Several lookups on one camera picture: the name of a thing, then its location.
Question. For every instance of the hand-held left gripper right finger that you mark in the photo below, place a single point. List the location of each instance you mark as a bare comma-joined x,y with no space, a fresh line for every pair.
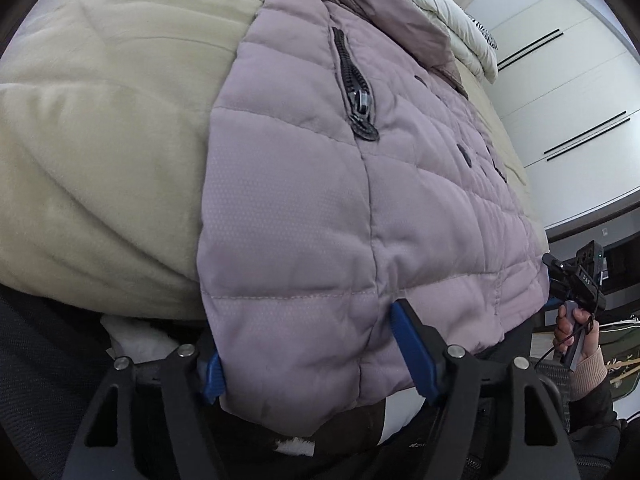
415,355

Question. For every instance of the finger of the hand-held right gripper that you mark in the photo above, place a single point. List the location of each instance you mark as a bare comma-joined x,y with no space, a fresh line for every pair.
554,275

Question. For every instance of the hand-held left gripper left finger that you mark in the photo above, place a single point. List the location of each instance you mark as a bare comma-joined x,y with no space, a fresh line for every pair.
214,382

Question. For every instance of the mauve hooded puffer jacket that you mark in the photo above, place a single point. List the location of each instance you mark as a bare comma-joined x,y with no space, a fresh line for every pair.
325,210

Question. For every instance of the person's right forearm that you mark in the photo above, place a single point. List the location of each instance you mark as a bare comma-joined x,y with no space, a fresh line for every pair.
590,375

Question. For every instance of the person's right hand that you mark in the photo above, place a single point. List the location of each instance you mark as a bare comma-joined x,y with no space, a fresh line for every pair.
565,332

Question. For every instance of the green printed bag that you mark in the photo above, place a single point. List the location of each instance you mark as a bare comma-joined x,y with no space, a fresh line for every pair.
622,355

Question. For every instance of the white crumpled cloth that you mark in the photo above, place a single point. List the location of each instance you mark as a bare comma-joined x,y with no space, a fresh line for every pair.
140,337

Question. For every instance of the white wardrobe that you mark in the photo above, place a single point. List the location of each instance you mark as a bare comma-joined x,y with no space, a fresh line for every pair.
575,85

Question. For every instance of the zebra print pillow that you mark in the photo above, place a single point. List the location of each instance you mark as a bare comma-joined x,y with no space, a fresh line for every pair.
486,35

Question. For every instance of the bed with beige blanket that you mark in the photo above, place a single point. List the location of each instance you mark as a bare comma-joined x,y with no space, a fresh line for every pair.
100,135

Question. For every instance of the white folded duvet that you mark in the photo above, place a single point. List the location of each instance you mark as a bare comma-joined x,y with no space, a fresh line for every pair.
450,15

